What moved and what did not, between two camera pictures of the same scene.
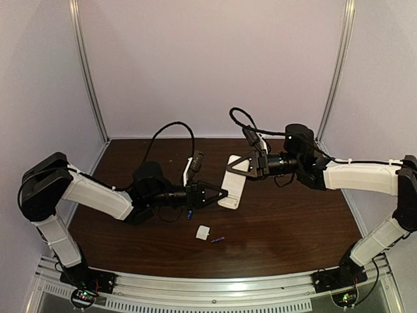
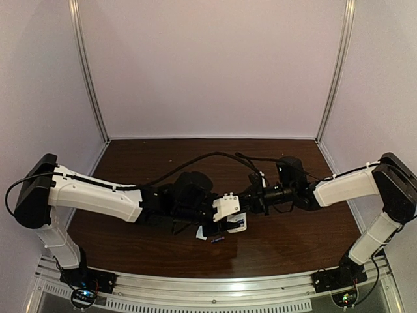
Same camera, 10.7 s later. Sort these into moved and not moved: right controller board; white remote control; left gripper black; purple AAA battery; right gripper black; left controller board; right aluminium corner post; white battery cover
Moved: left gripper black; white remote control; right gripper black
Not moved: left controller board; right controller board; right aluminium corner post; white battery cover; purple AAA battery
